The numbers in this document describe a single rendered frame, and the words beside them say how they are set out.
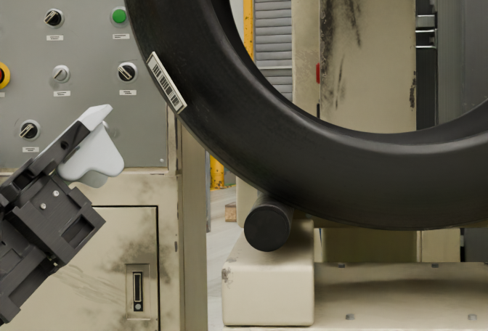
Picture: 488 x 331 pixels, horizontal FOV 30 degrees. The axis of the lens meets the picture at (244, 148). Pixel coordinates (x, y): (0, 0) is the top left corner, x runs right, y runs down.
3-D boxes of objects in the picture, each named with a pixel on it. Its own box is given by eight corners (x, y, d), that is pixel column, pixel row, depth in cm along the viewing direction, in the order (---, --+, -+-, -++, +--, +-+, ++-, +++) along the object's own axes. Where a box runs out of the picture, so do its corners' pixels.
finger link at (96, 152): (144, 145, 84) (80, 211, 78) (99, 98, 83) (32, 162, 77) (159, 134, 81) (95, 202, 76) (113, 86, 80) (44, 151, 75)
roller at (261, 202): (302, 199, 121) (272, 215, 122) (287, 169, 121) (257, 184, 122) (298, 240, 87) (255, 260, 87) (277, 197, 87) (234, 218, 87)
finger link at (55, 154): (78, 145, 80) (12, 210, 75) (64, 131, 80) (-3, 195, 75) (99, 128, 77) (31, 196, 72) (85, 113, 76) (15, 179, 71)
